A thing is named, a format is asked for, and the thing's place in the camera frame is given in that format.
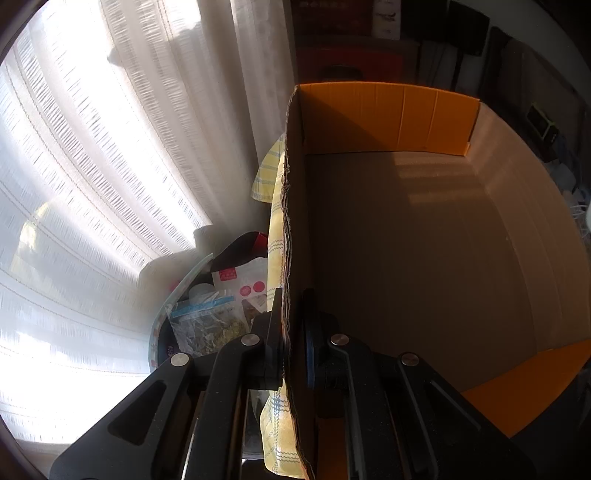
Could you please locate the yellow plaid tablecloth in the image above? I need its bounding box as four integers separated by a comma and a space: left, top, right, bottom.
252, 135, 307, 479

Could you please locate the orange-lined cardboard box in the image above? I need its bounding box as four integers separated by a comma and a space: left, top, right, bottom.
281, 82, 590, 479

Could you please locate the zip bag of dried herbs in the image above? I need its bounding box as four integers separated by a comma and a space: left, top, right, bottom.
168, 296, 250, 357

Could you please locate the white sheer curtain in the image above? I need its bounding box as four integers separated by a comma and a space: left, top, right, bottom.
1, 1, 294, 444

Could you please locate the white pink-dotted packet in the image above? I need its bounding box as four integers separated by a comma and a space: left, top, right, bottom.
212, 257, 267, 325

